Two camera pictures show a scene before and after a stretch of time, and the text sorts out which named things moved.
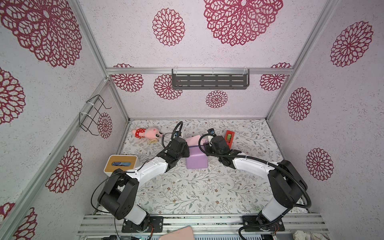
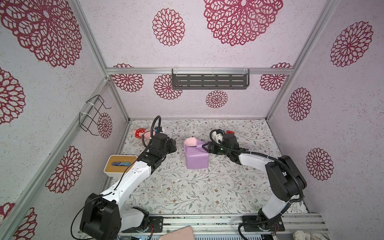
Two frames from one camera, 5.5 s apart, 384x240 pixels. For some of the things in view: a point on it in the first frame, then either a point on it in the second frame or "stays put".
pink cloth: (198, 157) stays put
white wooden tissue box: (115, 162) stays put
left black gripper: (186, 152) -> (172, 145)
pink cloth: (184, 233) stays put
